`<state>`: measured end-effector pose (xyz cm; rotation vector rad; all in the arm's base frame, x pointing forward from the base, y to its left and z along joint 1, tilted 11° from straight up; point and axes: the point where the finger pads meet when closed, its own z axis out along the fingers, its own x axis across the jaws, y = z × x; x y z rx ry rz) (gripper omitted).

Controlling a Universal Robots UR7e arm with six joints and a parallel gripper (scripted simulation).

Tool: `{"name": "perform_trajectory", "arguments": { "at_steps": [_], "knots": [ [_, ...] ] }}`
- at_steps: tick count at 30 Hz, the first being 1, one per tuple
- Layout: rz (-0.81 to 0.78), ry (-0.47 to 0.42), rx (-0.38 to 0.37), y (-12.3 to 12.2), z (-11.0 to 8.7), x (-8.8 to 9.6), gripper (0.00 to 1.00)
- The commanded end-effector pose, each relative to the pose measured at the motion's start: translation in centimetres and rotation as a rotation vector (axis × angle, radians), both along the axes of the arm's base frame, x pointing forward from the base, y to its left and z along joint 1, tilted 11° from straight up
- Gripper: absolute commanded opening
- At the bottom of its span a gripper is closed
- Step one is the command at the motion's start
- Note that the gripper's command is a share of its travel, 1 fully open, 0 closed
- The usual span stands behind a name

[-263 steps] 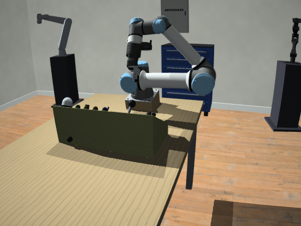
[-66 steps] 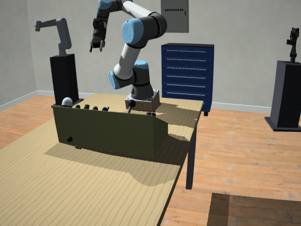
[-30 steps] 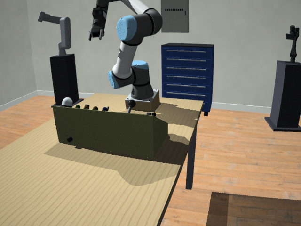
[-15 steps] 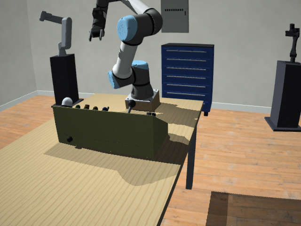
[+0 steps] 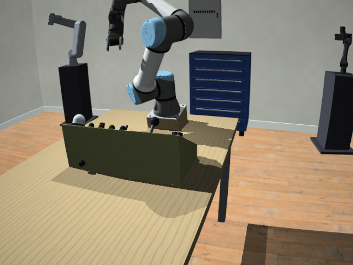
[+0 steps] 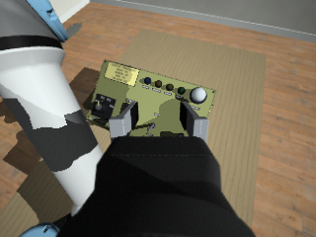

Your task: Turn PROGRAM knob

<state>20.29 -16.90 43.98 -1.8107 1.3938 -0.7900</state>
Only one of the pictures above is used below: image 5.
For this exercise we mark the green control console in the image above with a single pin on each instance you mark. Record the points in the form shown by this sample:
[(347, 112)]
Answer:
[(148, 156)]

